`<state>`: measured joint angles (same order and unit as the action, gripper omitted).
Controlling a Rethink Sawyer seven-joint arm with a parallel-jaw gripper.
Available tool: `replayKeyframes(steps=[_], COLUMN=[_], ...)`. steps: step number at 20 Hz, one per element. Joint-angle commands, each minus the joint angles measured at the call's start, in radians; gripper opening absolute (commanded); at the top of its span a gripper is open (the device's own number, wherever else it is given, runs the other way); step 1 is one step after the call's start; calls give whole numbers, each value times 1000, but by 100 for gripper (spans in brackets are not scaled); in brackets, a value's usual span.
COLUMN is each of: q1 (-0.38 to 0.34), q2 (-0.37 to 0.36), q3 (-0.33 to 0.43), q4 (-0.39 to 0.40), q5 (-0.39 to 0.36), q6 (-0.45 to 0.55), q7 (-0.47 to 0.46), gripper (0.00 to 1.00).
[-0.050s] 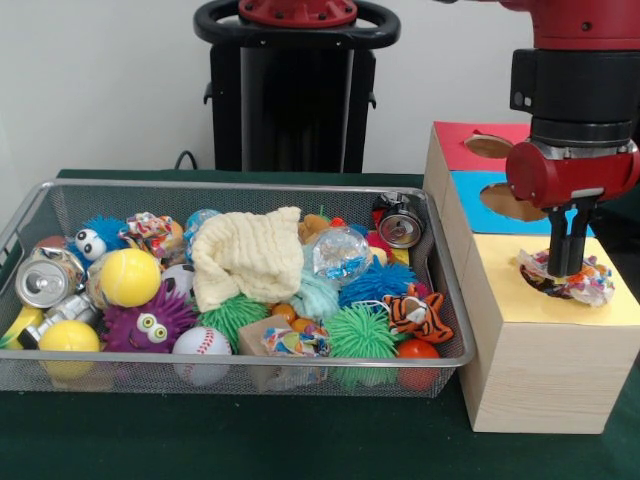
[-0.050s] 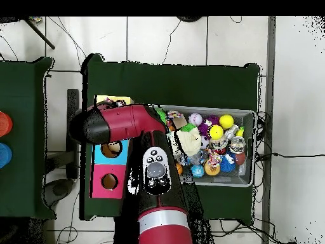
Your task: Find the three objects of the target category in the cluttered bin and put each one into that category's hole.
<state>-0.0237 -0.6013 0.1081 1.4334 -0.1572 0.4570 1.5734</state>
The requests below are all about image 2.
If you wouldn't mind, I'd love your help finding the wooden box with three holes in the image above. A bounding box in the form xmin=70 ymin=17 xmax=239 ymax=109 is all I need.
xmin=90 ymin=94 xmax=135 ymax=200

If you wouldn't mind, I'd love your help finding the green spiky rubber ball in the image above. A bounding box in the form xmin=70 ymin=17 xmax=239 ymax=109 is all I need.
xmin=154 ymin=106 xmax=168 ymax=126

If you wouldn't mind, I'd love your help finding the cream waffle cloth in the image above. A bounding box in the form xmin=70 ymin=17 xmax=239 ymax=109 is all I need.
xmin=168 ymin=126 xmax=202 ymax=156

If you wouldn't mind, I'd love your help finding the white baseball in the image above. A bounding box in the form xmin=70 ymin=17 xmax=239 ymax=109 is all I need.
xmin=188 ymin=112 xmax=203 ymax=127

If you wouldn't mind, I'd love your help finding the purple spiky monster toy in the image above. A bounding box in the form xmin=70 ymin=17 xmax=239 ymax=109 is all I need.
xmin=197 ymin=115 xmax=220 ymax=135

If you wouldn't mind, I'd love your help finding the yellow tennis ball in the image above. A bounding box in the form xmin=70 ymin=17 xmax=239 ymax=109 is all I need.
xmin=206 ymin=124 xmax=225 ymax=140

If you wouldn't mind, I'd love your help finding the plain yellow ball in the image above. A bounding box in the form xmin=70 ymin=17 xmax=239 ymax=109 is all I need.
xmin=218 ymin=114 xmax=235 ymax=130

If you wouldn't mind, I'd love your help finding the crushed silver drink can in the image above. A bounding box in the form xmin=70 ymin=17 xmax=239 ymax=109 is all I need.
xmin=228 ymin=136 xmax=246 ymax=154

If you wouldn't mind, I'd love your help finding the black round base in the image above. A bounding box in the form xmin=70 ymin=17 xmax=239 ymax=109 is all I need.
xmin=176 ymin=16 xmax=203 ymax=23

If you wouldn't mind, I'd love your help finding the green cloth on side table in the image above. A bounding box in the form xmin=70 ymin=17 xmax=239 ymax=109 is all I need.
xmin=0 ymin=56 xmax=57 ymax=220

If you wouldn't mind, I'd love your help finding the orange cup stack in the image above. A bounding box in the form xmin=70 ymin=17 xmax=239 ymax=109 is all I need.
xmin=0 ymin=111 xmax=13 ymax=138

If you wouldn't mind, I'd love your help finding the black rod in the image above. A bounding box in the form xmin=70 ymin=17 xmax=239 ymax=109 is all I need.
xmin=23 ymin=17 xmax=56 ymax=50

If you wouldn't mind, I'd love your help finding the blue cup stack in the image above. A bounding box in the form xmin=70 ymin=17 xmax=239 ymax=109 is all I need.
xmin=0 ymin=142 xmax=13 ymax=169

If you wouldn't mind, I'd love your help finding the wire mesh bin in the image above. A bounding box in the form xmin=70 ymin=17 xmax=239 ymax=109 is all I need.
xmin=131 ymin=103 xmax=257 ymax=188

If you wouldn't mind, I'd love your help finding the black power cable with plug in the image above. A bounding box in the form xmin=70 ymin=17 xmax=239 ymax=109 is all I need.
xmin=256 ymin=151 xmax=325 ymax=161

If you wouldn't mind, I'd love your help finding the grey floor cable cover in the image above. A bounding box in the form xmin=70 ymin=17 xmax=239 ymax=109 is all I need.
xmin=261 ymin=16 xmax=277 ymax=244

